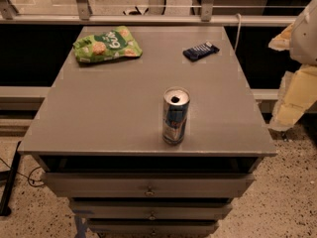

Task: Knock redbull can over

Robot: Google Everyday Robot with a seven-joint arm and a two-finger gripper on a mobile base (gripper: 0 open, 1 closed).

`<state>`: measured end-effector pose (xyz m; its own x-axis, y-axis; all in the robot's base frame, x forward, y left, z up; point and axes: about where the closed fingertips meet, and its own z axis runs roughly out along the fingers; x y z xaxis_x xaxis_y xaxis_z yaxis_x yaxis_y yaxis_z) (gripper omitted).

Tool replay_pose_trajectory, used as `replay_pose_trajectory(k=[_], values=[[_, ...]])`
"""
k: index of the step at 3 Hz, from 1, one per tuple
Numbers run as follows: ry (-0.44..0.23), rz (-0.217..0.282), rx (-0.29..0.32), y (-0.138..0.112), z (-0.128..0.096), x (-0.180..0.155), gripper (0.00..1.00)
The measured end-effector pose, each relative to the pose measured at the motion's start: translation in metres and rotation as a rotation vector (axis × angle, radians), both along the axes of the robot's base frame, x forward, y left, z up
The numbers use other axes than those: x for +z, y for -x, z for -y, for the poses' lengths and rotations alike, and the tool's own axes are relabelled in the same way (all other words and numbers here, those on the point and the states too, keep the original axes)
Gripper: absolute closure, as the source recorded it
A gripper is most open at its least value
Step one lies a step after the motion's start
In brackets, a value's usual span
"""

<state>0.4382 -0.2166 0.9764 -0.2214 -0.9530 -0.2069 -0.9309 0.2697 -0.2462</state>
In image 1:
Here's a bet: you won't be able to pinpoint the metal railing frame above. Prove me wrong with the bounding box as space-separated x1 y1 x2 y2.
0 0 317 114

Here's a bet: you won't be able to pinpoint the silver blue Red Bull can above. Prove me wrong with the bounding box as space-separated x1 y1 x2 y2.
162 87 190 145

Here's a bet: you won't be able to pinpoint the middle grey drawer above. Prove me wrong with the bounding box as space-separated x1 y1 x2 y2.
69 201 232 220

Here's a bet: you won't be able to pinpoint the top grey drawer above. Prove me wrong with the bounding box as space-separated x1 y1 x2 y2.
42 173 255 198

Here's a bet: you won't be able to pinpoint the bottom grey drawer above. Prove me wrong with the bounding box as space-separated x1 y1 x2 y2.
87 219 219 236

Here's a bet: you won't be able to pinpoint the dark blue candy bar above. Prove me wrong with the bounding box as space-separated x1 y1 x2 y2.
182 42 220 61

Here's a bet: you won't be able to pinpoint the grey drawer cabinet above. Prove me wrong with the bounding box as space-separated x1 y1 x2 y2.
17 25 278 238

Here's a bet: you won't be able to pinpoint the white hanging cable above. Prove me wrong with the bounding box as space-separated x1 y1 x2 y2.
233 13 243 53

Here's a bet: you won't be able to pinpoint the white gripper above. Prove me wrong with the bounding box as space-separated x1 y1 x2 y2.
268 0 317 131

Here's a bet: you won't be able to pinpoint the black floor stand bar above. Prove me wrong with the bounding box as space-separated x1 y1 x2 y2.
0 150 21 216

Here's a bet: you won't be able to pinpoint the black floor cable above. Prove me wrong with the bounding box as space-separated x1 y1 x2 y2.
0 157 46 188

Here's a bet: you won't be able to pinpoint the green snack bag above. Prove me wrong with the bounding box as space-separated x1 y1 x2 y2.
73 26 143 63

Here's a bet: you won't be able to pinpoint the grey drawer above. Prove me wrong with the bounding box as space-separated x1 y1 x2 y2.
42 173 255 198
69 201 232 220
87 219 219 236

